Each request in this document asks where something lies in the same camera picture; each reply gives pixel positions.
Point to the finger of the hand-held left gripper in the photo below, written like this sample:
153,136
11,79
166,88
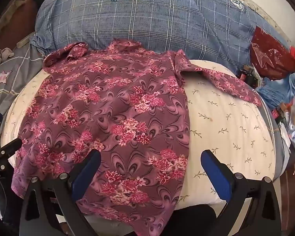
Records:
11,146

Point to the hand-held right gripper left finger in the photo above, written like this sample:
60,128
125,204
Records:
87,170

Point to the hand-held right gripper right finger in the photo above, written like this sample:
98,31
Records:
215,174

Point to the maroon floral shirt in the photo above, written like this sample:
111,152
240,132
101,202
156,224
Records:
108,118

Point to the cream leaf print mattress pad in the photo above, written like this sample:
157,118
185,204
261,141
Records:
226,132

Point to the dark cloth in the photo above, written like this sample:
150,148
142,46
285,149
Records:
191,221

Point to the grey star print blanket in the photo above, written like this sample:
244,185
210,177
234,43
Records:
12,78

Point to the grey crumpled cloth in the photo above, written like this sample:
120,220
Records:
0,56

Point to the dark bottle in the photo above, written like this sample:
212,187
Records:
247,75

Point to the blue denim cloth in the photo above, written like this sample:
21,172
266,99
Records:
280,88

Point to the red plastic bag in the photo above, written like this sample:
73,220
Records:
270,54

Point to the beige cloth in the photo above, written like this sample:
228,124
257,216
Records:
8,7

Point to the blue plaid pillow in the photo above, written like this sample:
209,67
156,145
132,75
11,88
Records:
147,19

